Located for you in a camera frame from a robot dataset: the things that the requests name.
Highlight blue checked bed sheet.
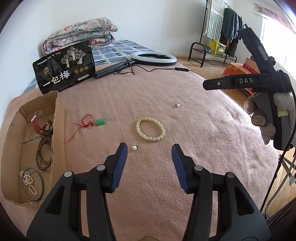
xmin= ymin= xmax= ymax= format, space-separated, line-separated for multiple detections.
xmin=28 ymin=40 xmax=150 ymax=90

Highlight white ring light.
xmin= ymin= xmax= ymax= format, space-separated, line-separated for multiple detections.
xmin=93 ymin=51 xmax=177 ymax=79

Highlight green jade pendant red cord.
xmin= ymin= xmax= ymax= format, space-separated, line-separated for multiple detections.
xmin=63 ymin=113 xmax=107 ymax=144

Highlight folded floral quilt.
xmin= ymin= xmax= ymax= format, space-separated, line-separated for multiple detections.
xmin=42 ymin=18 xmax=118 ymax=55

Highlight black metal rack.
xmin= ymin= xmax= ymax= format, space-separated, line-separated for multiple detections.
xmin=188 ymin=1 xmax=237 ymax=68

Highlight orange box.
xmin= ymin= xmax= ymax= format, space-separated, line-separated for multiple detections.
xmin=221 ymin=62 xmax=261 ymax=95

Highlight black snack bag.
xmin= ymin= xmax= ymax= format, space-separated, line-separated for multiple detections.
xmin=32 ymin=41 xmax=95 ymax=94

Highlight blue bangle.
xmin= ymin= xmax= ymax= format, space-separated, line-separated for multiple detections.
xmin=20 ymin=167 xmax=44 ymax=201

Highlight pearl earring stud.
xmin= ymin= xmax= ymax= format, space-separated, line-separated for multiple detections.
xmin=132 ymin=145 xmax=139 ymax=151

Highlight hanging clothes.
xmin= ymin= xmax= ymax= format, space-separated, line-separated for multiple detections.
xmin=203 ymin=1 xmax=244 ymax=58

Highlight cardboard box tray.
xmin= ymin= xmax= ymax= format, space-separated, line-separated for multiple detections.
xmin=1 ymin=90 xmax=66 ymax=206

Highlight cream bead bracelet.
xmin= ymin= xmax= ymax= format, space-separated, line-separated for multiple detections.
xmin=135 ymin=117 xmax=166 ymax=142

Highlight black ring light cable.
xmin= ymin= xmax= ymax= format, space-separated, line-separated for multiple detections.
xmin=112 ymin=62 xmax=197 ymax=75

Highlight pink fleece blanket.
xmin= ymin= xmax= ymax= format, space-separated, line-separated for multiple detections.
xmin=0 ymin=63 xmax=282 ymax=241

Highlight red strap wristwatch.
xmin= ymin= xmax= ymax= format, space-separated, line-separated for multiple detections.
xmin=31 ymin=111 xmax=53 ymax=137

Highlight white pearl bracelet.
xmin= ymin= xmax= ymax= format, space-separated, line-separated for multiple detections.
xmin=20 ymin=170 xmax=38 ymax=195

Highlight brown wooden bead necklace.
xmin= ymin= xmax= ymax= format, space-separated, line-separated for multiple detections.
xmin=35 ymin=135 xmax=53 ymax=172

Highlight grey gloved right hand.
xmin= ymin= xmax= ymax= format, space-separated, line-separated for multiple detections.
xmin=244 ymin=92 xmax=295 ymax=146

